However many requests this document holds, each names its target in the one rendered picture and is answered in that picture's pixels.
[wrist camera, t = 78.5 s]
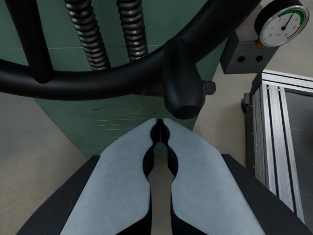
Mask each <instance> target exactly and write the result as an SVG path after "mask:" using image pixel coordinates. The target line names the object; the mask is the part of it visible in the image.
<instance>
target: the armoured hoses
mask: <svg viewBox="0 0 313 235"><path fill-rule="evenodd" d="M63 1H64V2H66V3H65V7H66V8H67V9H68V14H69V15H70V16H71V21H72V22H73V23H74V26H73V27H74V28H75V29H76V33H77V35H78V36H79V37H78V39H79V40H80V41H81V45H82V46H83V50H84V52H85V55H86V57H87V60H88V61H89V64H90V68H91V69H92V71H93V70H101V69H108V68H111V66H110V62H109V58H108V57H107V55H108V54H107V52H106V48H105V47H104V45H105V44H104V43H103V38H102V37H101V32H100V31H99V29H100V27H99V26H98V25H97V23H98V21H97V20H96V19H95V17H96V14H95V13H94V12H93V10H94V8H93V7H92V6H91V2H92V0H63ZM141 3H142V0H117V2H116V5H117V6H118V13H119V14H120V18H119V19H120V20H121V26H122V27H123V28H122V31H123V32H124V36H123V37H124V38H125V43H126V48H127V53H128V58H129V62H132V61H134V60H137V59H139V58H141V57H143V56H145V55H147V54H148V47H147V42H146V41H147V39H146V31H145V25H144V19H143V12H142V10H143V7H142V5H141ZM202 84H203V89H204V94H205V95H212V94H214V93H215V91H216V84H215V83H214V82H213V81H206V80H205V81H204V80H202ZM132 95H141V96H143V95H144V96H151V97H153V96H155V97H163V91H162V83H161V84H159V85H156V86H154V87H151V88H149V89H146V90H143V91H140V92H136V93H133V94H132Z"/></svg>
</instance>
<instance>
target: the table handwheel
mask: <svg viewBox="0 0 313 235"><path fill-rule="evenodd" d="M4 1H5V4H6V6H7V8H8V11H9V13H10V15H11V18H12V20H13V23H14V25H15V28H16V30H17V33H18V36H19V39H20V41H21V44H22V47H23V50H24V53H25V56H26V58H27V62H28V64H29V66H26V65H22V64H18V63H14V62H10V61H6V60H3V59H0V92H3V93H7V94H12V95H18V96H23V97H31V98H38V99H46V100H59V101H90V100H101V99H108V98H115V97H121V96H125V95H129V94H133V93H136V92H140V91H143V90H146V89H149V88H151V87H154V86H156V85H159V84H161V83H162V71H163V48H164V45H165V44H164V45H162V46H160V47H159V48H157V49H156V50H154V51H153V52H151V53H149V54H147V55H145V56H143V57H141V58H139V59H137V60H134V61H132V62H129V63H127V64H124V65H120V66H117V67H112V68H108V69H101V70H93V71H58V70H53V66H52V63H51V59H50V55H49V52H48V48H47V44H46V40H45V37H44V33H43V29H42V25H41V19H40V14H39V10H38V6H37V1H36V0H4ZM261 1H262V0H207V2H206V3H205V4H204V5H203V7H202V8H201V9H200V10H199V12H198V13H197V14H196V15H195V16H194V17H193V18H192V20H191V21H190V22H189V23H188V24H187V25H186V26H185V27H184V28H183V29H182V30H181V31H179V32H178V33H177V34H176V35H175V36H174V37H173V38H175V37H178V38H181V39H183V40H184V41H185V43H186V45H187V48H188V50H189V52H190V54H191V56H192V58H193V60H194V62H195V64H196V63H198V62H199V61H200V60H202V59H203V58H205V57H206V56H207V55H208V54H209V53H211V52H212V51H213V50H214V49H215V48H217V47H218V46H219V45H220V44H221V43H222V42H224V41H225V40H226V39H227V38H228V37H229V36H230V35H231V34H232V33H233V32H234V31H235V30H236V29H237V28H238V27H239V26H240V25H241V24H242V23H243V22H244V20H245V19H246V18H247V17H248V16H249V15H250V14H251V13H252V11H253V10H254V9H255V8H256V7H257V6H258V5H259V3H260V2H261Z"/></svg>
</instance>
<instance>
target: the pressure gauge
mask: <svg viewBox="0 0 313 235"><path fill-rule="evenodd" d="M294 11H295V12H294ZM293 13H294V14H293ZM292 14H293V16H292ZM291 16H292V17H291ZM290 18H291V19H290ZM289 19H290V21H289ZM308 20H309V11H308V9H307V8H306V7H304V6H303V5H302V4H301V3H300V2H299V0H274V1H272V2H270V3H269V4H268V5H266V6H265V7H264V8H263V9H262V10H261V12H260V13H259V14H258V16H257V18H256V20H255V23H254V29H255V31H256V33H257V35H258V40H257V42H256V44H255V45H256V46H257V47H258V48H263V47H264V46H267V47H276V46H280V45H283V44H285V43H287V42H289V41H291V40H292V39H294V38H295V37H296V36H297V35H299V34H300V33H301V31H302V30H303V29H304V28H305V26H306V25H307V23H308ZM288 21H289V22H288ZM287 22H288V24H287ZM286 24H287V26H286V29H285V30H284V31H282V30H281V28H282V27H283V26H285V25H286Z"/></svg>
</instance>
